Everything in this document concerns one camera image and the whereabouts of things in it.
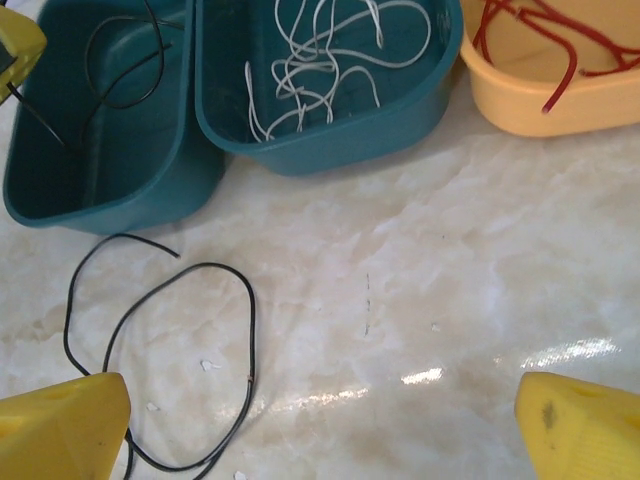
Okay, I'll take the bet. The teal plastic bin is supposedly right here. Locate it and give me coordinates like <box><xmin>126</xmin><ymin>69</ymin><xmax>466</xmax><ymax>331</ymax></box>
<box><xmin>2</xmin><ymin>0</ymin><xmax>229</xmax><ymax>236</ymax></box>
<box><xmin>193</xmin><ymin>0</ymin><xmax>464</xmax><ymax>177</ymax></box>

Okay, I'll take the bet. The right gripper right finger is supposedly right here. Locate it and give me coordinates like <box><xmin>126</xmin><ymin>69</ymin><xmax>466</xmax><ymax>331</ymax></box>
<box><xmin>514</xmin><ymin>372</ymin><xmax>640</xmax><ymax>480</ymax></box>

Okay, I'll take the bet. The long thin red cable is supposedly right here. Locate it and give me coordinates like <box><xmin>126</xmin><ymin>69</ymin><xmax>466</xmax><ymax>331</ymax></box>
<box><xmin>514</xmin><ymin>0</ymin><xmax>640</xmax><ymax>66</ymax></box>

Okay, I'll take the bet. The white cable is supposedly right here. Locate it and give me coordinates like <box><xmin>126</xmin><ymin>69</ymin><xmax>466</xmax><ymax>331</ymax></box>
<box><xmin>244</xmin><ymin>59</ymin><xmax>341</xmax><ymax>141</ymax></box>
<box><xmin>319</xmin><ymin>0</ymin><xmax>434</xmax><ymax>109</ymax></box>
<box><xmin>274</xmin><ymin>0</ymin><xmax>386</xmax><ymax>51</ymax></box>
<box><xmin>269</xmin><ymin>54</ymin><xmax>336</xmax><ymax>101</ymax></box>

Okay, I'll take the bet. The orange plastic bin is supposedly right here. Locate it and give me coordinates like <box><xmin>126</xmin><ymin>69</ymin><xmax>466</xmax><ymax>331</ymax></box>
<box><xmin>458</xmin><ymin>0</ymin><xmax>640</xmax><ymax>139</ymax></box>

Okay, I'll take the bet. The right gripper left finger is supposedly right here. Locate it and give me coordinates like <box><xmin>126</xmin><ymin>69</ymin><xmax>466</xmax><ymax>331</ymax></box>
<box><xmin>0</xmin><ymin>372</ymin><xmax>132</xmax><ymax>480</ymax></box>

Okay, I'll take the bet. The thick black cable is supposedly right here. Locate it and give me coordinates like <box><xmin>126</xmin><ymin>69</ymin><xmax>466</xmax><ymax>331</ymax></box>
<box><xmin>79</xmin><ymin>12</ymin><xmax>176</xmax><ymax>151</ymax></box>

